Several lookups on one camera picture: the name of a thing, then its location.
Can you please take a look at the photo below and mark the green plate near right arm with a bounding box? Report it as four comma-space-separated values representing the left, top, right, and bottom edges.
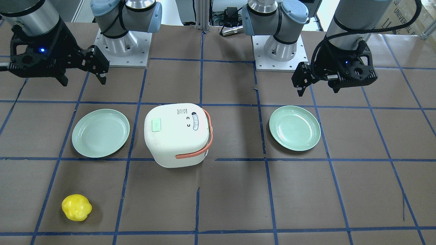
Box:
72, 109, 130, 158

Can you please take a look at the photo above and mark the green plate near left arm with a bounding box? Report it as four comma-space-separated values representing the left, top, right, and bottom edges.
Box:
268, 105, 321, 151

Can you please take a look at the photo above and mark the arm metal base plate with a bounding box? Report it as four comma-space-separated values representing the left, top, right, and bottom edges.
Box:
94, 29, 153, 68
252, 35, 308, 72

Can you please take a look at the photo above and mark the yellow bell pepper toy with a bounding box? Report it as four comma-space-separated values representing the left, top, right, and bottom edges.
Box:
61, 194, 92, 222

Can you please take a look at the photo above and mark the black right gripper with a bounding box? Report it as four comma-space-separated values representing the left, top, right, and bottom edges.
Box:
7, 19, 110, 86

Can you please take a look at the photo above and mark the white rice cooker orange handle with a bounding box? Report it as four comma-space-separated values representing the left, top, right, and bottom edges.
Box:
144, 103, 214, 168

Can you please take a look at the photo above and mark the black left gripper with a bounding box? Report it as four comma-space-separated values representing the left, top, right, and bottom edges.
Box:
292, 40, 377, 97

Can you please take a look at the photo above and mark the aluminium frame post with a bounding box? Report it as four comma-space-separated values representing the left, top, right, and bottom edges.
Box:
193, 0, 212, 33

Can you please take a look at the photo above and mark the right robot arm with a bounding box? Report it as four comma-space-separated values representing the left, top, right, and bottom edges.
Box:
1, 0, 162, 86

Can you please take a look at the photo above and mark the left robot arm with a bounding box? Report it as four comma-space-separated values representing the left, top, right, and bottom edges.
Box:
241, 0, 391, 96

